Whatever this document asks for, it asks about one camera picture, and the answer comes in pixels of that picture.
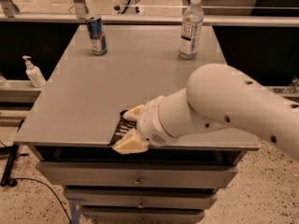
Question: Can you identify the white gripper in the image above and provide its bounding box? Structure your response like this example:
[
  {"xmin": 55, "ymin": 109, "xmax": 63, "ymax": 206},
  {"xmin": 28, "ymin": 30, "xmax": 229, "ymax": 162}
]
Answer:
[{"xmin": 112, "ymin": 96, "xmax": 177, "ymax": 155}]

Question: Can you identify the black rxbar chocolate wrapper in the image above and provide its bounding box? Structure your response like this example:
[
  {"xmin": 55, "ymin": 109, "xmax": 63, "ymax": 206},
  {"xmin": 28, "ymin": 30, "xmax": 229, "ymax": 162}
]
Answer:
[{"xmin": 109, "ymin": 110, "xmax": 136, "ymax": 146}]

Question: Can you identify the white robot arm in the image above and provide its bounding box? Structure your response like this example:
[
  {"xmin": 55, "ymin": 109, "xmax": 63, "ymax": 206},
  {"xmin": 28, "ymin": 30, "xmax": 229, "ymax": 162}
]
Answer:
[{"xmin": 112, "ymin": 63, "xmax": 299, "ymax": 161}]

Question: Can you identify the white pump dispenser bottle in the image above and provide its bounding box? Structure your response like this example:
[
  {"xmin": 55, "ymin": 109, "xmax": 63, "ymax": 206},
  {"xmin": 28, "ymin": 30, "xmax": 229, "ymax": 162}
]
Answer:
[{"xmin": 22, "ymin": 55, "xmax": 46, "ymax": 88}]

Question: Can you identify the clear plastic water bottle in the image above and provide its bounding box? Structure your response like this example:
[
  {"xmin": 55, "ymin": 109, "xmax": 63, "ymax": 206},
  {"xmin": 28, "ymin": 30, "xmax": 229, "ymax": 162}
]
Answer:
[{"xmin": 178, "ymin": 0, "xmax": 204, "ymax": 59}]

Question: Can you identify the grey drawer cabinet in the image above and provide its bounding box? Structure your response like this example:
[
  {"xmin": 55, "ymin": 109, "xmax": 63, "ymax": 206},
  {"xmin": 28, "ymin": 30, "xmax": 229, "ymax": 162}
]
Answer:
[{"xmin": 13, "ymin": 24, "xmax": 260, "ymax": 224}]

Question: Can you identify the top grey drawer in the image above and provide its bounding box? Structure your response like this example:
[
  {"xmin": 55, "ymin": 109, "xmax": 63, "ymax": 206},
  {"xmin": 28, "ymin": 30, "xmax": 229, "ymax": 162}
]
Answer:
[{"xmin": 36, "ymin": 161, "xmax": 237, "ymax": 189}]

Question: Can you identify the grey drawer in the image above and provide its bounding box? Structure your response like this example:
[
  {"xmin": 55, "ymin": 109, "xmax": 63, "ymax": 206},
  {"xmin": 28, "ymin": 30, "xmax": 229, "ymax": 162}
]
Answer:
[
  {"xmin": 36, "ymin": 161, "xmax": 237, "ymax": 189},
  {"xmin": 64, "ymin": 189, "xmax": 217, "ymax": 209},
  {"xmin": 80, "ymin": 207, "xmax": 205, "ymax": 223}
]

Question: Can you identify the middle grey drawer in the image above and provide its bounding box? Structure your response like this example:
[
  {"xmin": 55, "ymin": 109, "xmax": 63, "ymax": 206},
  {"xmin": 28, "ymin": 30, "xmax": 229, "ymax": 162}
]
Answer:
[{"xmin": 64, "ymin": 189, "xmax": 217, "ymax": 209}]

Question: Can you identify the bottom grey drawer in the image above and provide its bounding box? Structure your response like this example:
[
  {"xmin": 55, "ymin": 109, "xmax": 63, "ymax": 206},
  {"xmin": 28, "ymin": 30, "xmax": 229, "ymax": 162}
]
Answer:
[{"xmin": 80, "ymin": 207, "xmax": 205, "ymax": 223}]

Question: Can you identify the blue silver energy drink can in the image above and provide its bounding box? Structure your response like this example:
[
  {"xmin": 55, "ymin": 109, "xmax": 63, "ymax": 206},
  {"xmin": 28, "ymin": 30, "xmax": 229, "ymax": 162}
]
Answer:
[{"xmin": 86, "ymin": 14, "xmax": 107, "ymax": 56}]

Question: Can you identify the black stand leg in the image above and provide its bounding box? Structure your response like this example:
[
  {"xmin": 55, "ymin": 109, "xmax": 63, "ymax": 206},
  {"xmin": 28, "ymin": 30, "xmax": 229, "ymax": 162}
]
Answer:
[{"xmin": 0, "ymin": 119, "xmax": 26, "ymax": 188}]

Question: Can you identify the black floor cable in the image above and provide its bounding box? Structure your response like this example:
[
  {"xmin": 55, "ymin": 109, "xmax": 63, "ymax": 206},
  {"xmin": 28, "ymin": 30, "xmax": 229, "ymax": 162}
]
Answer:
[{"xmin": 8, "ymin": 176, "xmax": 73, "ymax": 224}]

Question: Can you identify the metal clamp bracket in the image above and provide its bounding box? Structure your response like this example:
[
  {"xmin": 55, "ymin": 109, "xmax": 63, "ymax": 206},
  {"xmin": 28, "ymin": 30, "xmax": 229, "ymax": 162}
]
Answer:
[{"xmin": 273, "ymin": 77, "xmax": 299, "ymax": 94}]

